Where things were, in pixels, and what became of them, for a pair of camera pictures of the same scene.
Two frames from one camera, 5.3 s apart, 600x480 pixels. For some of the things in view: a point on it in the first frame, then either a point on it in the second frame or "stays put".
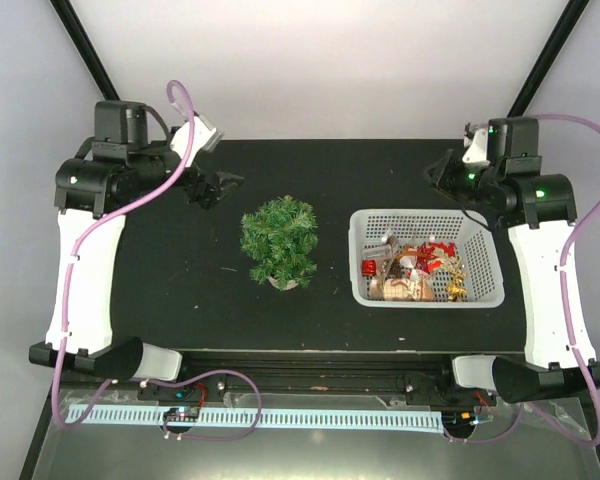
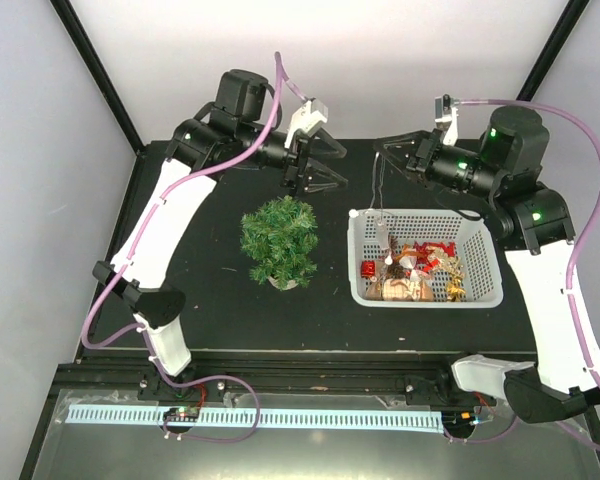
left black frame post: x=85 y=49 stays put
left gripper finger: x=215 y=195 -> x=318 y=177
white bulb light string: x=384 y=253 -> x=377 y=207
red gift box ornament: x=369 y=267 stays put
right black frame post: x=549 y=57 stays put
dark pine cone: x=396 y=270 stays put
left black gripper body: x=193 y=191 -> x=292 y=173
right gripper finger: x=432 y=177 -> x=401 y=168
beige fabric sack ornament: x=400 y=289 stays put
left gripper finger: x=228 y=180 -> x=322 y=142
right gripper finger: x=434 y=172 -> x=387 y=143
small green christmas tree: x=281 y=239 stays put
